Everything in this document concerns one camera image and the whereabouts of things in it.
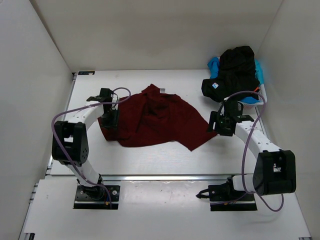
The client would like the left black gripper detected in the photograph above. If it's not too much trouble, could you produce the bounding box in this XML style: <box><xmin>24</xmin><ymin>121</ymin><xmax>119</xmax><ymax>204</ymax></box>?
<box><xmin>100</xmin><ymin>107</ymin><xmax>121</xmax><ymax>131</ymax></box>

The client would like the dark red t shirt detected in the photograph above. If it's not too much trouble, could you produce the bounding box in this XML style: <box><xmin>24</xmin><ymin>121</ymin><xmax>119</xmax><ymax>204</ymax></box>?
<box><xmin>100</xmin><ymin>84</ymin><xmax>217</xmax><ymax>151</ymax></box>

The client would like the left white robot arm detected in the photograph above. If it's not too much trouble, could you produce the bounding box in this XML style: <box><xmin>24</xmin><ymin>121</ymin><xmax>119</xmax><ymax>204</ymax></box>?
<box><xmin>51</xmin><ymin>88</ymin><xmax>119</xmax><ymax>202</ymax></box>

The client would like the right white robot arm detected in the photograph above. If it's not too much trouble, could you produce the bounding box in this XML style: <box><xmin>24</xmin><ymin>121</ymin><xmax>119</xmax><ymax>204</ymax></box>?
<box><xmin>208</xmin><ymin>100</ymin><xmax>297</xmax><ymax>200</ymax></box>

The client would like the white plastic laundry basket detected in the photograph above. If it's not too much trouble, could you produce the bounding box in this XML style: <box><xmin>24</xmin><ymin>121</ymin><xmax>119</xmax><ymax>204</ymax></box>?
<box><xmin>240</xmin><ymin>84</ymin><xmax>268</xmax><ymax>109</ymax></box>

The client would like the black t shirt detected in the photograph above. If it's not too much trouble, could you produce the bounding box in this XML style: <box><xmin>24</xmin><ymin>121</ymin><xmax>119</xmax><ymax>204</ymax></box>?
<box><xmin>201</xmin><ymin>45</ymin><xmax>260</xmax><ymax>102</ymax></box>

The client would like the black label sticker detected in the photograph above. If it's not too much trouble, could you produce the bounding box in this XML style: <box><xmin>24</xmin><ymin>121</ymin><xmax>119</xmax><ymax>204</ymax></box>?
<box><xmin>77</xmin><ymin>71</ymin><xmax>95</xmax><ymax>76</ymax></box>

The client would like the blue t shirt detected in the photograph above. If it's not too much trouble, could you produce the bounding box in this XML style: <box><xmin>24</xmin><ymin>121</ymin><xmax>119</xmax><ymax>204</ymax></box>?
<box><xmin>207</xmin><ymin>57</ymin><xmax>264</xmax><ymax>104</ymax></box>

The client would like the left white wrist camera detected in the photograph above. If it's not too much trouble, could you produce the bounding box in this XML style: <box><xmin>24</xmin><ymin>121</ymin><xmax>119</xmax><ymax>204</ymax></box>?
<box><xmin>109</xmin><ymin>92</ymin><xmax>119</xmax><ymax>110</ymax></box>

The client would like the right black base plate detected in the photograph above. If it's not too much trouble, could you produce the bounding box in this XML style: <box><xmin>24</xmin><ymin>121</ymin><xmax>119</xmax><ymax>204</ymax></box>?
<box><xmin>196</xmin><ymin>179</ymin><xmax>258</xmax><ymax>212</ymax></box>

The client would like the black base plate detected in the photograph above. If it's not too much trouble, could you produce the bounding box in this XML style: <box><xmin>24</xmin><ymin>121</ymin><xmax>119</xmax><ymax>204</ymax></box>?
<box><xmin>196</xmin><ymin>179</ymin><xmax>258</xmax><ymax>212</ymax></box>
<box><xmin>73</xmin><ymin>184</ymin><xmax>121</xmax><ymax>210</ymax></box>

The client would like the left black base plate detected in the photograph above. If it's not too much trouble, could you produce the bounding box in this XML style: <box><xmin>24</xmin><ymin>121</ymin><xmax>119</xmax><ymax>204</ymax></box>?
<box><xmin>73</xmin><ymin>184</ymin><xmax>121</xmax><ymax>210</ymax></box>

